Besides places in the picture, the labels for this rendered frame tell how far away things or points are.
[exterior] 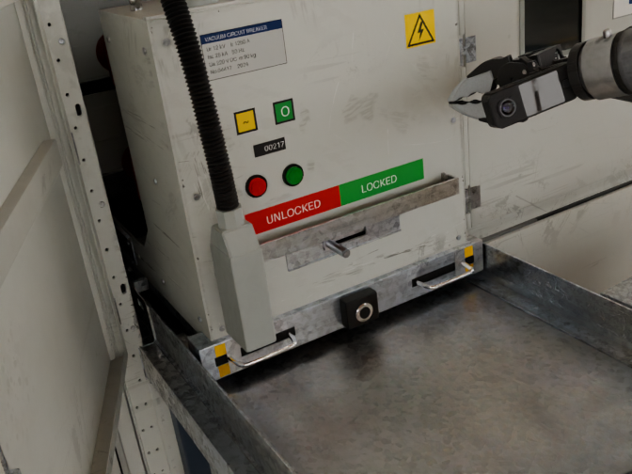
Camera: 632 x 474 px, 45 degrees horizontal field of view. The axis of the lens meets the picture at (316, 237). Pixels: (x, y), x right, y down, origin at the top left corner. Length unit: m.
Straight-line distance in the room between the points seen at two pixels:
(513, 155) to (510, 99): 0.68
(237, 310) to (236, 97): 0.29
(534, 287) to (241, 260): 0.54
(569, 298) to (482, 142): 0.44
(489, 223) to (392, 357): 0.56
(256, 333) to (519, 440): 0.37
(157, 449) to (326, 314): 0.43
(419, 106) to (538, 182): 0.55
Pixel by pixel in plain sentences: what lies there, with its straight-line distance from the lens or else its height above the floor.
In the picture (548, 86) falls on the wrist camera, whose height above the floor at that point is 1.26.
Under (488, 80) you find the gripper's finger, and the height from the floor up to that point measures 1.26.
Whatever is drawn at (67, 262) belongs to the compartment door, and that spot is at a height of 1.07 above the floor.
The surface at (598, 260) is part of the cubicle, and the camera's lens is 1.94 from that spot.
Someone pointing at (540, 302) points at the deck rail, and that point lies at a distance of 1.31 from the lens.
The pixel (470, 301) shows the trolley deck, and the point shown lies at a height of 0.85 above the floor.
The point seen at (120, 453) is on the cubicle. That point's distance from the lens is 1.43.
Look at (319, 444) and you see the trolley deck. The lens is 1.04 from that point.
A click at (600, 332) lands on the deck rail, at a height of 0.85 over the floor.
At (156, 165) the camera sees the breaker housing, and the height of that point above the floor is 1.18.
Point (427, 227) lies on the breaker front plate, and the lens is 1.29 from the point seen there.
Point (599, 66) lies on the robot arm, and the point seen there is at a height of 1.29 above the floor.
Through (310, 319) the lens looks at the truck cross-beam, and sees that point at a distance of 1.20.
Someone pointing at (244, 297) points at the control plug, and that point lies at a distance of 1.00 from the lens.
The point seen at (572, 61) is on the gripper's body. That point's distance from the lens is 0.98.
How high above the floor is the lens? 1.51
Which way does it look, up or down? 24 degrees down
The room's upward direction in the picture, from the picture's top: 7 degrees counter-clockwise
